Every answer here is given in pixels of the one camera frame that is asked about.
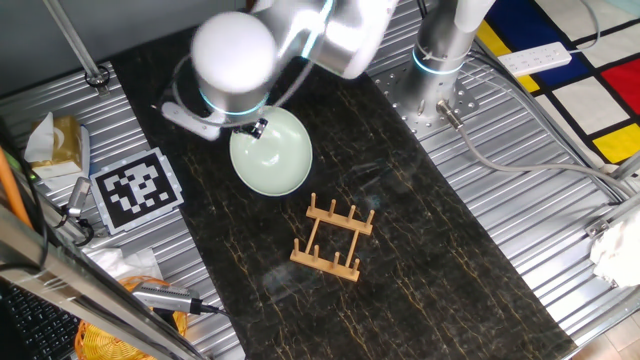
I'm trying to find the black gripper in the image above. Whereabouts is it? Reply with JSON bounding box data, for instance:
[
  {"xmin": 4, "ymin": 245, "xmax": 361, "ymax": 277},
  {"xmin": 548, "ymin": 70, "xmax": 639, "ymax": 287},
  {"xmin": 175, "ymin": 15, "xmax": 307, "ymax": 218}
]
[{"xmin": 231, "ymin": 118, "xmax": 269, "ymax": 140}]

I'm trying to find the pale green dish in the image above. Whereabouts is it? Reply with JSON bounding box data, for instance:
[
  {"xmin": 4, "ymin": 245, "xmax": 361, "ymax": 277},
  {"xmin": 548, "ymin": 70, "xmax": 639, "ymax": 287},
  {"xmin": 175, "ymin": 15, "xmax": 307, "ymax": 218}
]
[{"xmin": 229, "ymin": 105, "xmax": 314, "ymax": 197}]

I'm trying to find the wooden dish rack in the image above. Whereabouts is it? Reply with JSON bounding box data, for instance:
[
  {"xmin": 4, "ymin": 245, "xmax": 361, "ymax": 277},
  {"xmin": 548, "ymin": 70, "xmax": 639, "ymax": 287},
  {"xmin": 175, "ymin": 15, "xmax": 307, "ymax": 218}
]
[{"xmin": 289, "ymin": 192, "xmax": 376, "ymax": 283}]

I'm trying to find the black white marker board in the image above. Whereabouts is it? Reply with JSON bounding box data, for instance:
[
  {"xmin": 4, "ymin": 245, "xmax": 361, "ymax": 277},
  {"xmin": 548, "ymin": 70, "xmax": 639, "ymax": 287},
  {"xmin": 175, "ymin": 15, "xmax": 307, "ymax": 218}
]
[{"xmin": 88, "ymin": 146, "xmax": 185, "ymax": 236}]

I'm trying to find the white plastic bag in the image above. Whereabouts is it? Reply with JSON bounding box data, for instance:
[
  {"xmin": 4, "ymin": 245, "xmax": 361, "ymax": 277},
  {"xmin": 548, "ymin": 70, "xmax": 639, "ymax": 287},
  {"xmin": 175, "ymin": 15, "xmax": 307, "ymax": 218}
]
[{"xmin": 82, "ymin": 247, "xmax": 164, "ymax": 281}]

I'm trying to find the gold tissue box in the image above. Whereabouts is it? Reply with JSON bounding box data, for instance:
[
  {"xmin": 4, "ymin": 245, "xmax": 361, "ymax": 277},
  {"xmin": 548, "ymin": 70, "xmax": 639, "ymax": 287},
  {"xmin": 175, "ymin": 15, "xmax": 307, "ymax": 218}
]
[{"xmin": 23, "ymin": 111, "xmax": 84, "ymax": 180}]

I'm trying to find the thin metal pole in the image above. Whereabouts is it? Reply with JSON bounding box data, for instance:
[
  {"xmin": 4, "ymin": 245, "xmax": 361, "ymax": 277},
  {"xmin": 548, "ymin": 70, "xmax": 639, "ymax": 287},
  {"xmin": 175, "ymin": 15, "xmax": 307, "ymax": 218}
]
[{"xmin": 42, "ymin": 0, "xmax": 111, "ymax": 96}]

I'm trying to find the black marble table mat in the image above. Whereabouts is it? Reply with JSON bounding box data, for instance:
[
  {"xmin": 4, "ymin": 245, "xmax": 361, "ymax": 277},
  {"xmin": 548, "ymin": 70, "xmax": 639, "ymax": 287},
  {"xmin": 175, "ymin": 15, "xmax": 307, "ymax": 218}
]
[{"xmin": 108, "ymin": 0, "xmax": 579, "ymax": 360}]

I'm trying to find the orange tube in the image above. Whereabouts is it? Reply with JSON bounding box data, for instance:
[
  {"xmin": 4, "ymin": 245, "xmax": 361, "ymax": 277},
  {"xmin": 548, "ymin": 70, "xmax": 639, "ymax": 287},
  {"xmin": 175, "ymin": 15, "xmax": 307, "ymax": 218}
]
[{"xmin": 0, "ymin": 147, "xmax": 34, "ymax": 231}]

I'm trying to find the yellow wicker basket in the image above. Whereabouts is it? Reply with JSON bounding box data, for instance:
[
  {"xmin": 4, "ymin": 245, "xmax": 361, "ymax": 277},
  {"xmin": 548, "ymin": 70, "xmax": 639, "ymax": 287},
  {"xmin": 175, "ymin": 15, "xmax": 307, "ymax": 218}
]
[{"xmin": 73, "ymin": 275, "xmax": 189, "ymax": 360}]

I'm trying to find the white power strip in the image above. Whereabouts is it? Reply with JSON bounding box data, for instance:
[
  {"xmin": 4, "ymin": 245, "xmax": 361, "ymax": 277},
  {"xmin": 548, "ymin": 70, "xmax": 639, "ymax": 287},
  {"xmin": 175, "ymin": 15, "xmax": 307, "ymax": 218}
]
[{"xmin": 497, "ymin": 41, "xmax": 573, "ymax": 78}]

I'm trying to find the black keyboard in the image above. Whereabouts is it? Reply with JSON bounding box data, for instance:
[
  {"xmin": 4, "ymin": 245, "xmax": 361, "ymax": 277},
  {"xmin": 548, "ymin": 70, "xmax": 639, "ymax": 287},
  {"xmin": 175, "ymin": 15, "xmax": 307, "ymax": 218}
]
[{"xmin": 0, "ymin": 282, "xmax": 81, "ymax": 360}]

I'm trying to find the white crumpled cloth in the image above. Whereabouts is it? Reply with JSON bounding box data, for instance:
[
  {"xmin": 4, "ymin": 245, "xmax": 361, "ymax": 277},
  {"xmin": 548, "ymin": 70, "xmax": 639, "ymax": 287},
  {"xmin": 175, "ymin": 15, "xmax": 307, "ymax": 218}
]
[{"xmin": 589, "ymin": 209, "xmax": 640, "ymax": 289}]

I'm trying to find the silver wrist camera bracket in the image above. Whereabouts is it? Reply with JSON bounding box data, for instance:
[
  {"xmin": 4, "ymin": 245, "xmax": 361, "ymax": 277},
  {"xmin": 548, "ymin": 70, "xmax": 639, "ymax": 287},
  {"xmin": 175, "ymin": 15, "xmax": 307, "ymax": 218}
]
[{"xmin": 160, "ymin": 101, "xmax": 223, "ymax": 142}]

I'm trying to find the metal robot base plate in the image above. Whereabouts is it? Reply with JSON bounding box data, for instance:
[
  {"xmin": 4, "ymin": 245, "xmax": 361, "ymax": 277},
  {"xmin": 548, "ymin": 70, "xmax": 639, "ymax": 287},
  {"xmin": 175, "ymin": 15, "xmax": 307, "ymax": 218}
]
[{"xmin": 373, "ymin": 69, "xmax": 480, "ymax": 141}]

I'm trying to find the black camera cable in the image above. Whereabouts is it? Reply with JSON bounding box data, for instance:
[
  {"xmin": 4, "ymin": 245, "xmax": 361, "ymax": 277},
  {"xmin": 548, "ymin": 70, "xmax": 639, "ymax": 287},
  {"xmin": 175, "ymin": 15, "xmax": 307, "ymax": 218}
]
[{"xmin": 0, "ymin": 117, "xmax": 49, "ymax": 274}]

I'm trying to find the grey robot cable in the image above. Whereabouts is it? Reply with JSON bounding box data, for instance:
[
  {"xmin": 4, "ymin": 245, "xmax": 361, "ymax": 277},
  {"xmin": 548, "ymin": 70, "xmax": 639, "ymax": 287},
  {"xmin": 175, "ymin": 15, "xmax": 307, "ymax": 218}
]
[{"xmin": 435, "ymin": 99, "xmax": 636, "ymax": 199}]

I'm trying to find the large aluminium frame beam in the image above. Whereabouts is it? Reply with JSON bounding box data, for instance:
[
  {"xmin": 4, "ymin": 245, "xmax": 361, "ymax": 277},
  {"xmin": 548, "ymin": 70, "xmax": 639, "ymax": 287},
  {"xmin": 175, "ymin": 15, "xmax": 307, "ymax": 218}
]
[{"xmin": 0, "ymin": 204, "xmax": 211, "ymax": 360}]

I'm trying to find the grey power strip cable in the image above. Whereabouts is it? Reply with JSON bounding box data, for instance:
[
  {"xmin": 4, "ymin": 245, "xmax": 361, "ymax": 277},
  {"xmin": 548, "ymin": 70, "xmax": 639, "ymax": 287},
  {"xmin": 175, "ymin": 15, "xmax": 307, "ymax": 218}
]
[{"xmin": 567, "ymin": 0, "xmax": 601, "ymax": 55}]

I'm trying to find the aluminium frame strut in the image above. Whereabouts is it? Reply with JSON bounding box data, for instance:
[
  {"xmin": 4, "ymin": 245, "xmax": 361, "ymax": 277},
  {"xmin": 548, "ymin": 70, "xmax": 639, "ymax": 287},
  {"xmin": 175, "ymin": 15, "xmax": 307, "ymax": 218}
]
[{"xmin": 584, "ymin": 194, "xmax": 640, "ymax": 239}]

